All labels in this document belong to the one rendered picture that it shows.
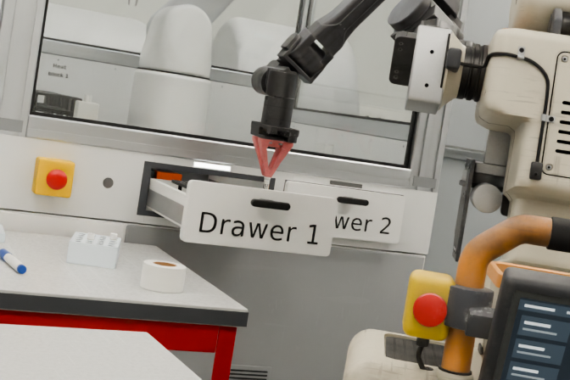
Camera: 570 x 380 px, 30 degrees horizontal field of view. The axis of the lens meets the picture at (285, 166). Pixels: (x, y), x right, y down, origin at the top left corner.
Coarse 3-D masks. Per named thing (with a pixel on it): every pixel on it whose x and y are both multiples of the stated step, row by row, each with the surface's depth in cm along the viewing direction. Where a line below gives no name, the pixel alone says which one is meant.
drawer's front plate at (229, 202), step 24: (192, 192) 186; (216, 192) 187; (240, 192) 189; (264, 192) 191; (288, 192) 194; (192, 216) 186; (216, 216) 188; (240, 216) 189; (264, 216) 191; (288, 216) 193; (312, 216) 195; (192, 240) 187; (216, 240) 188; (240, 240) 190; (264, 240) 192
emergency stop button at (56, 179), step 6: (48, 174) 203; (54, 174) 203; (60, 174) 204; (48, 180) 203; (54, 180) 203; (60, 180) 204; (66, 180) 204; (48, 186) 203; (54, 186) 203; (60, 186) 204
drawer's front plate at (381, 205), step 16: (304, 192) 228; (320, 192) 230; (336, 192) 231; (352, 192) 233; (368, 192) 234; (352, 208) 233; (368, 208) 234; (384, 208) 236; (400, 208) 237; (368, 224) 235; (384, 224) 236; (400, 224) 238; (368, 240) 235; (384, 240) 237
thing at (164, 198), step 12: (156, 180) 217; (168, 180) 221; (156, 192) 213; (168, 192) 205; (180, 192) 198; (156, 204) 211; (168, 204) 203; (180, 204) 195; (168, 216) 202; (180, 216) 194
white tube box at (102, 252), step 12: (72, 240) 181; (84, 240) 183; (96, 240) 185; (108, 240) 187; (120, 240) 191; (72, 252) 180; (84, 252) 180; (96, 252) 180; (108, 252) 180; (84, 264) 180; (96, 264) 180; (108, 264) 181
